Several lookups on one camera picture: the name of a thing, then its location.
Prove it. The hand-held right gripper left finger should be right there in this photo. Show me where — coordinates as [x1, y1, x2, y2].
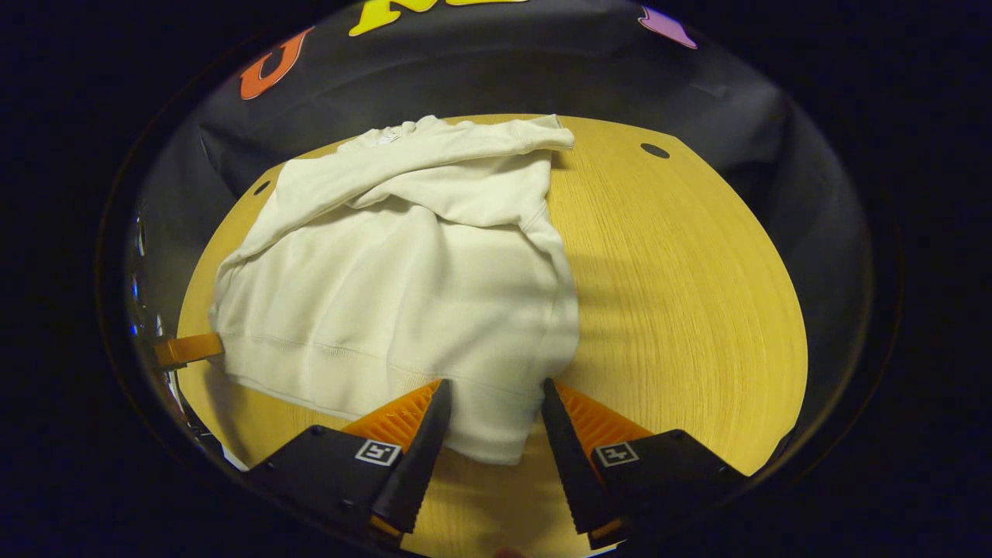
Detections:
[247, 378, 453, 547]

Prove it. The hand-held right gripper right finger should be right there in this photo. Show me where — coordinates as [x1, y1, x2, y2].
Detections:
[540, 377, 749, 548]

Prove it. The cream sweatshirt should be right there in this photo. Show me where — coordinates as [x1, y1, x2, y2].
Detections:
[208, 114, 582, 466]

